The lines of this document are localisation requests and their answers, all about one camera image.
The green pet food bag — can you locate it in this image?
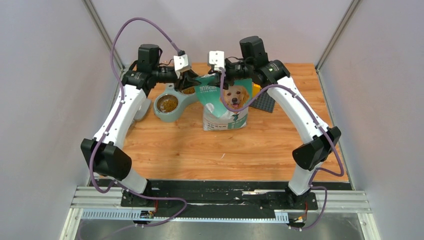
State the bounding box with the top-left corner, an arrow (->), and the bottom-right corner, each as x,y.
194,74 -> 253,131

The grey metal food scoop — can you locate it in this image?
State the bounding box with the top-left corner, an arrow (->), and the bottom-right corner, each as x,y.
133,98 -> 152,122

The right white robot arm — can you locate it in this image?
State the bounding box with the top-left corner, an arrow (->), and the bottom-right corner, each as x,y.
208,35 -> 341,209

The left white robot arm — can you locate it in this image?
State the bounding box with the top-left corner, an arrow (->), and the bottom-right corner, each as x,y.
80,44 -> 198,207

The brown pet food kibble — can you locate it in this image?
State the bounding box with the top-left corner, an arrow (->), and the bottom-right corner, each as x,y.
158,87 -> 195,113

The teal double pet bowl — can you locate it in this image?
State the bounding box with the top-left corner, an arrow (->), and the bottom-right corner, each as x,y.
153,83 -> 198,123

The yellow building block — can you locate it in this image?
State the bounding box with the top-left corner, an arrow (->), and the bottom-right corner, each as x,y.
252,83 -> 262,98

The dark grey building baseplate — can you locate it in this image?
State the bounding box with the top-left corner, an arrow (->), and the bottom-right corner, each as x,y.
250,91 -> 276,113

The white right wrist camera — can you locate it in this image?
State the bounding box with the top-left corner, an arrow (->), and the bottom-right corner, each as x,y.
207,50 -> 225,72

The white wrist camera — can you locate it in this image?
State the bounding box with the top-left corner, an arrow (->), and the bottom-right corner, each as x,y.
173,54 -> 192,73
207,50 -> 225,72

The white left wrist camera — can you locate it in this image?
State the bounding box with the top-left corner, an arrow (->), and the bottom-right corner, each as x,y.
173,54 -> 192,73

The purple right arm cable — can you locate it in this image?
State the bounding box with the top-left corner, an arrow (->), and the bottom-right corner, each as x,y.
218,67 -> 345,232

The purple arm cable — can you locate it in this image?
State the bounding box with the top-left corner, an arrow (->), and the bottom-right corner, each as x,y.
76,17 -> 189,240
218,67 -> 345,232

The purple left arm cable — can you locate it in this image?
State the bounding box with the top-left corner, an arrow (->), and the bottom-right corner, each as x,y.
76,17 -> 189,240

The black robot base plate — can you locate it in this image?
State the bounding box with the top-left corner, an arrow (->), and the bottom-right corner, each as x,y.
89,178 -> 319,220

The slotted grey cable duct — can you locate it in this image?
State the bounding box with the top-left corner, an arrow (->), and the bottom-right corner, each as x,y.
81,205 -> 289,224

